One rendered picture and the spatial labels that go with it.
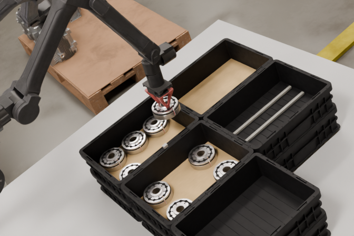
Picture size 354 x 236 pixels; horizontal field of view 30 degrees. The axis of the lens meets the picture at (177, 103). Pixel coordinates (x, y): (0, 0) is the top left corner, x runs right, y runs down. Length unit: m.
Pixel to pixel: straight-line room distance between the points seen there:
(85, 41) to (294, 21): 1.47
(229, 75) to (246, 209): 0.74
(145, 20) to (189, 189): 2.48
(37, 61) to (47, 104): 2.67
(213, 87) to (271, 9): 1.96
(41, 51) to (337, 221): 1.12
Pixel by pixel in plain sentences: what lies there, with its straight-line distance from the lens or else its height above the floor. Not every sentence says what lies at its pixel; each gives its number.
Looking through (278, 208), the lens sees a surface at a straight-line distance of 2.22.
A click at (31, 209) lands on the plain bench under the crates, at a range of 2.83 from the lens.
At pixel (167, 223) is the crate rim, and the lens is 2.16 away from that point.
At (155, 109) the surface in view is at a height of 1.03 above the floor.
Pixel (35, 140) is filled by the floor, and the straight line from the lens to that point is 4.38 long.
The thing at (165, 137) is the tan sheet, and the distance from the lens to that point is 2.61.
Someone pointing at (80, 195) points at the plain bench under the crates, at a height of 0.70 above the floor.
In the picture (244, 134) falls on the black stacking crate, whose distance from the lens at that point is 2.49.
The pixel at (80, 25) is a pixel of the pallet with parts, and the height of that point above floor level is 0.16.
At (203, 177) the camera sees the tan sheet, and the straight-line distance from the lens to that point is 2.39.
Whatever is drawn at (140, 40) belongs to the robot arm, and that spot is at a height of 1.36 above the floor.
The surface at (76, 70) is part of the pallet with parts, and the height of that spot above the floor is 0.16.
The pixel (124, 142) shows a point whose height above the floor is 0.86.
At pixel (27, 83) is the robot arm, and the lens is 1.99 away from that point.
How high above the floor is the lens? 2.50
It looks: 38 degrees down
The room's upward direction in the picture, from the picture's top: 23 degrees counter-clockwise
